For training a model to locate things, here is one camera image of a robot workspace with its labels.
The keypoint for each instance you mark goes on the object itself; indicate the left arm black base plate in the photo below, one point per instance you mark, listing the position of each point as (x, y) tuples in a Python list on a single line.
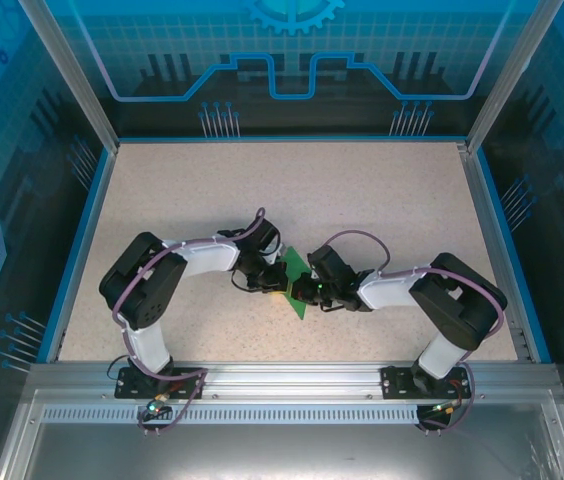
[(189, 374)]

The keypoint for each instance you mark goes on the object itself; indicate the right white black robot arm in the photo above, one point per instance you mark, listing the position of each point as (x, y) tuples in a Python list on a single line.
[(387, 290)]

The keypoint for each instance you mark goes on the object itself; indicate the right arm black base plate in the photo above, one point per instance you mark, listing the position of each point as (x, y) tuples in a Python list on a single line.
[(392, 382)]

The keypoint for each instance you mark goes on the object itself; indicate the metal bottom tray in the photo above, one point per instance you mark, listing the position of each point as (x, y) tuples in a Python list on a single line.
[(287, 450)]

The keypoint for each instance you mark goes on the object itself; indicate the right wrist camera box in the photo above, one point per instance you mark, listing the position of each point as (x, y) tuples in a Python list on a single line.
[(314, 274)]

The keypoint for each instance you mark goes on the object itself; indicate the aluminium frame post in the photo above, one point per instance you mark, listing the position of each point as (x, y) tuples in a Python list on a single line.
[(80, 85), (506, 75)]

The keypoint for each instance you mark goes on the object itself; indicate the aluminium mounting rail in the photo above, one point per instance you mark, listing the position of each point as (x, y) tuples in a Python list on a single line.
[(292, 380)]

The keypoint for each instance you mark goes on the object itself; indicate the aluminium side rail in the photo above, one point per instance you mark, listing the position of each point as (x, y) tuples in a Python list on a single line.
[(479, 190)]

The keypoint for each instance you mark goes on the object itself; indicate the green square paper sheet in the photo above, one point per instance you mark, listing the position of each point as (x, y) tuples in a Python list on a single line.
[(294, 261)]

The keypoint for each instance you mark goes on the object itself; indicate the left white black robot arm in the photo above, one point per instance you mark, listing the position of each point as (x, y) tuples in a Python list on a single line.
[(207, 257)]

